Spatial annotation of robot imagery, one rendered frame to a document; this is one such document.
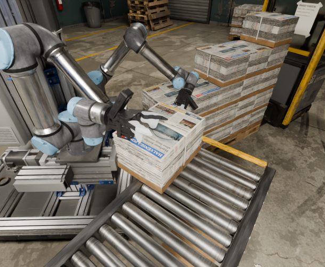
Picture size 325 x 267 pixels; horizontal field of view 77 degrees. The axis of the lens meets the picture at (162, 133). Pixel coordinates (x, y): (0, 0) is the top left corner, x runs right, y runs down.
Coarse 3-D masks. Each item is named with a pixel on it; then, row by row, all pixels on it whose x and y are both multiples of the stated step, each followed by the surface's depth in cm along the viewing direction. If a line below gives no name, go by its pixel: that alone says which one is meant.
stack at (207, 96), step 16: (256, 80) 197; (144, 96) 173; (160, 96) 162; (176, 96) 162; (192, 96) 162; (208, 96) 168; (224, 96) 182; (240, 96) 196; (256, 96) 213; (192, 112) 167; (224, 112) 194; (240, 112) 212; (208, 128) 193; (224, 128) 211; (240, 128) 232; (208, 144) 209
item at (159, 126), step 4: (140, 120) 102; (160, 124) 99; (168, 124) 98; (160, 128) 96; (164, 128) 96; (168, 128) 96; (176, 128) 96; (168, 132) 94; (172, 132) 94; (176, 132) 94; (184, 132) 94; (188, 132) 93; (176, 136) 91; (180, 136) 92; (184, 136) 92; (188, 136) 94; (184, 140) 92; (188, 140) 96; (184, 144) 94; (184, 148) 96; (184, 152) 98; (180, 160) 98; (180, 164) 101
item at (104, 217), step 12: (132, 192) 95; (120, 204) 90; (96, 216) 86; (108, 216) 86; (84, 228) 82; (96, 228) 82; (72, 240) 78; (84, 240) 78; (60, 252) 75; (72, 252) 75; (84, 252) 80; (48, 264) 72; (60, 264) 72
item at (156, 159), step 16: (128, 144) 89; (144, 144) 87; (160, 144) 87; (176, 144) 87; (128, 160) 98; (144, 160) 89; (160, 160) 80; (176, 160) 93; (144, 176) 96; (160, 176) 88
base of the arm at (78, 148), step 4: (72, 140) 107; (76, 140) 107; (80, 140) 108; (68, 144) 110; (72, 144) 108; (76, 144) 108; (80, 144) 109; (84, 144) 111; (68, 148) 112; (72, 148) 109; (76, 148) 109; (80, 148) 110; (84, 148) 112; (88, 148) 112; (92, 148) 115; (68, 152) 112; (72, 152) 110; (76, 152) 110; (80, 152) 110; (84, 152) 111; (88, 152) 113
